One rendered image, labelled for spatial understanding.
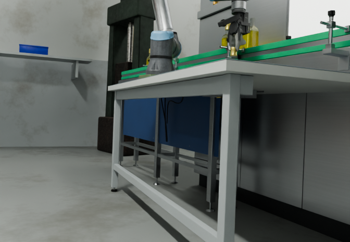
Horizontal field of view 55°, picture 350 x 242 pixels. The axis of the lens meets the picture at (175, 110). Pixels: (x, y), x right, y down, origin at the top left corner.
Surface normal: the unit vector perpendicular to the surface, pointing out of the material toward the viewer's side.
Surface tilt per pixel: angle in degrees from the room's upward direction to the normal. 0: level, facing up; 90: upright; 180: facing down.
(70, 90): 90
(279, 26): 90
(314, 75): 90
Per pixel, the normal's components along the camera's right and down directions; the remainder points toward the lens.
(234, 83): 0.40, 0.02
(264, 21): -0.88, -0.04
